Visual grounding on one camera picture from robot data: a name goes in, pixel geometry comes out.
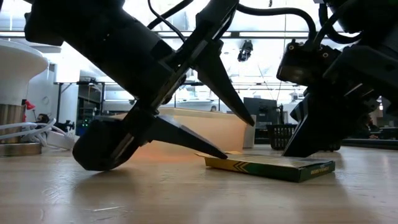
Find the black aluminium rig frame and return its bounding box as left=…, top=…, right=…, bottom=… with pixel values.
left=0, top=30, right=318, bottom=39

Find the white plastic bin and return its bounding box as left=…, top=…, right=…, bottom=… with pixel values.
left=242, top=114, right=257, bottom=149

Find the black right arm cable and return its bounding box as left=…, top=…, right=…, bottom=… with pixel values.
left=236, top=0, right=363, bottom=50

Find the black computer monitor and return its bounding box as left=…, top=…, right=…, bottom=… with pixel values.
left=243, top=96, right=278, bottom=128

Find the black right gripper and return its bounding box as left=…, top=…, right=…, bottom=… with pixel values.
left=282, top=27, right=398, bottom=157

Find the yellow green crayon box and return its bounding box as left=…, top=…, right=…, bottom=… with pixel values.
left=195, top=151, right=336, bottom=184

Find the small red lamp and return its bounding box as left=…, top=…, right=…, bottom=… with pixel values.
left=22, top=98, right=35, bottom=123

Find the white round table lamp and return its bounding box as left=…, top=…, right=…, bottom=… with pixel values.
left=0, top=39, right=50, bottom=157

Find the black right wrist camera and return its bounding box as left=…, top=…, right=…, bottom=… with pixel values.
left=275, top=39, right=341, bottom=87

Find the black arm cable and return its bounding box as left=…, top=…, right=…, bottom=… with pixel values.
left=147, top=0, right=195, bottom=43
left=236, top=0, right=363, bottom=50

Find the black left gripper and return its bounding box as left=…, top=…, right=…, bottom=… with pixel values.
left=62, top=0, right=255, bottom=171

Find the white lamp cable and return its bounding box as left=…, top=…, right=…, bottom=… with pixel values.
left=0, top=118, right=58, bottom=147

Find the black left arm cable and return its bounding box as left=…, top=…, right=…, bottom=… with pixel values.
left=147, top=0, right=195, bottom=43

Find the black overhead camera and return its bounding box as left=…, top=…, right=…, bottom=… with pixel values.
left=237, top=39, right=254, bottom=63

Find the white power adapter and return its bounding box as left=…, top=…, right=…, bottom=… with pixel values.
left=46, top=130, right=77, bottom=151

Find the orange translucent plastic bin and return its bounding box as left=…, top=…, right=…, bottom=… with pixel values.
left=108, top=107, right=249, bottom=154

